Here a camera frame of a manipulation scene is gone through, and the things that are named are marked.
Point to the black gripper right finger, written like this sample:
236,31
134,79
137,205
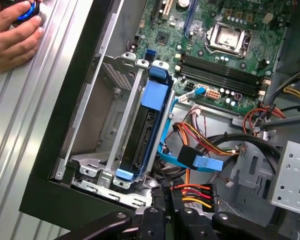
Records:
197,225

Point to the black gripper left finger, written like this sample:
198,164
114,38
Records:
152,220

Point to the hard disk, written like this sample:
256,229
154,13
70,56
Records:
155,96

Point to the metal disk bay cage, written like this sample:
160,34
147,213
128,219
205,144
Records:
132,100

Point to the person's hand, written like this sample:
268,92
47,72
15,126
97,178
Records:
10,42

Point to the metal optical drive cage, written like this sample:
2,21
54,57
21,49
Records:
295,175

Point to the black RAM slot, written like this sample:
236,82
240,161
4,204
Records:
222,77
222,83
222,72
222,67

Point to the black open PC case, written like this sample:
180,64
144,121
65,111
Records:
72,100

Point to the green motherboard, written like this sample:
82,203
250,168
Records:
170,50

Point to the CPU socket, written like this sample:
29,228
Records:
210,37

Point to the silver CPU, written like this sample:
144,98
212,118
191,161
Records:
228,36

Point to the blue expansion slot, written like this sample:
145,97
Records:
190,17

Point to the black expansion slot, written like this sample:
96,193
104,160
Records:
153,12

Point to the beige expansion slot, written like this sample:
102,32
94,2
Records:
168,10

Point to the grey power supply unit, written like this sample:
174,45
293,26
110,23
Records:
297,37

